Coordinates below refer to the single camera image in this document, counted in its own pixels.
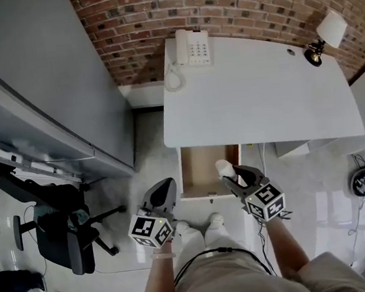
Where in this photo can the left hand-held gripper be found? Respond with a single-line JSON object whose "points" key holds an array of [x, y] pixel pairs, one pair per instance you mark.
{"points": [[146, 228]]}

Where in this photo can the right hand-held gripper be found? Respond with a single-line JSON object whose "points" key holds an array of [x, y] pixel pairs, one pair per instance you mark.
{"points": [[264, 201]]}

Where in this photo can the small white object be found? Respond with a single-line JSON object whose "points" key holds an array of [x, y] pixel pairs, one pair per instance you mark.
{"points": [[225, 169]]}

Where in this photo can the wooden drawer with white front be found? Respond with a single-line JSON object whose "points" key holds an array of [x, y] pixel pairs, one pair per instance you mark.
{"points": [[201, 169]]}

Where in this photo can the person's right forearm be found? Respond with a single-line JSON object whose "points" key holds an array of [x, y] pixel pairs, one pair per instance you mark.
{"points": [[286, 248]]}

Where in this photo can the person's left forearm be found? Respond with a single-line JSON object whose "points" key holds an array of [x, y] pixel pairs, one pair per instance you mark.
{"points": [[160, 278]]}

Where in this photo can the white shoe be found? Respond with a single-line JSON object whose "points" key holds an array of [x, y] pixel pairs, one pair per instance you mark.
{"points": [[181, 224], [216, 219]]}

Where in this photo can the person's white trousers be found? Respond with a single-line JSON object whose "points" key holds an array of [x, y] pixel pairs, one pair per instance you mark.
{"points": [[193, 239]]}

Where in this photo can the white desk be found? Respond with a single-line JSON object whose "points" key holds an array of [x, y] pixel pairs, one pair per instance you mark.
{"points": [[256, 101]]}

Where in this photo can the black office chair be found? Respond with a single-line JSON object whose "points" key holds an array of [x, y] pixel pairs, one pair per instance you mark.
{"points": [[61, 231]]}

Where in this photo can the person's beige sweater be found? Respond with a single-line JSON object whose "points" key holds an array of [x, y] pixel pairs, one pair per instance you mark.
{"points": [[231, 287]]}

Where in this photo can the white telephone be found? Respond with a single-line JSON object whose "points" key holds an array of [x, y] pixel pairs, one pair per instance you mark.
{"points": [[194, 47]]}

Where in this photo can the brass lamp with white shade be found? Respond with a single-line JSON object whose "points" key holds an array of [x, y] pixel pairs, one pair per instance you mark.
{"points": [[331, 30]]}

